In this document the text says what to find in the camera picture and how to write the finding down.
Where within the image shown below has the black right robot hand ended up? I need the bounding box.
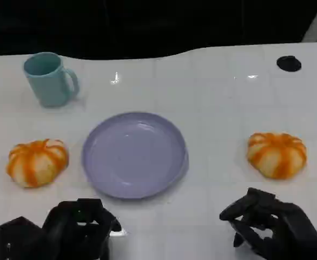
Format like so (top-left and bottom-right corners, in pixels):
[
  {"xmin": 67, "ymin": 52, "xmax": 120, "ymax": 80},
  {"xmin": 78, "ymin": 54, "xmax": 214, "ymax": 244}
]
[{"xmin": 219, "ymin": 187, "xmax": 317, "ymax": 260}]

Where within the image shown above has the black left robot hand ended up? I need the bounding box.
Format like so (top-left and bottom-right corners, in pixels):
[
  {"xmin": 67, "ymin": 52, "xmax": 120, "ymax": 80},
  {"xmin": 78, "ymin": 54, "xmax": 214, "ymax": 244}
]
[{"xmin": 41, "ymin": 198, "xmax": 122, "ymax": 260}]

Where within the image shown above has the orange and white bread roll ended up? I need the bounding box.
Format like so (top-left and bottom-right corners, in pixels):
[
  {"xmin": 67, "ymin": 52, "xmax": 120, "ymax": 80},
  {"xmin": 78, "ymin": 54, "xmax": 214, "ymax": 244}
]
[
  {"xmin": 6, "ymin": 138, "xmax": 70, "ymax": 189},
  {"xmin": 246, "ymin": 132, "xmax": 308, "ymax": 180}
]

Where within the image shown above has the lilac plate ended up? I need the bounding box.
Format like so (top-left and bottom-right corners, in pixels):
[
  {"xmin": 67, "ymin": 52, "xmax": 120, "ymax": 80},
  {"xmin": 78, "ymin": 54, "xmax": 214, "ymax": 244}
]
[{"xmin": 81, "ymin": 112, "xmax": 190, "ymax": 201}]

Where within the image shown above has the pale green mug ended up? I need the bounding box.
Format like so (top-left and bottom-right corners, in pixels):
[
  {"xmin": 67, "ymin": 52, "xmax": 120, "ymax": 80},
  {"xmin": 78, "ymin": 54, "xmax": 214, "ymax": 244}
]
[{"xmin": 23, "ymin": 51, "xmax": 80, "ymax": 108}]

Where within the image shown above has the black backdrop cloth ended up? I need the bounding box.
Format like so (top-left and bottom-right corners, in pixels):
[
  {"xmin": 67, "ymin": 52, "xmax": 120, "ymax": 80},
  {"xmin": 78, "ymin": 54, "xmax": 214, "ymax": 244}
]
[{"xmin": 0, "ymin": 0, "xmax": 317, "ymax": 61}]

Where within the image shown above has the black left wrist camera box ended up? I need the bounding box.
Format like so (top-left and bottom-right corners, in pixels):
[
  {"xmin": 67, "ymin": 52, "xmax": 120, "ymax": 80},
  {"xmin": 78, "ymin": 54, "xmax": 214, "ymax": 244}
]
[{"xmin": 0, "ymin": 216, "xmax": 50, "ymax": 260}]

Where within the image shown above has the black table cable grommet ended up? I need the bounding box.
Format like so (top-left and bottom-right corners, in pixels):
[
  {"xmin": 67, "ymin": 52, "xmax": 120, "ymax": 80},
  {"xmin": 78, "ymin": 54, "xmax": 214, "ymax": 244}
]
[{"xmin": 276, "ymin": 55, "xmax": 302, "ymax": 73}]

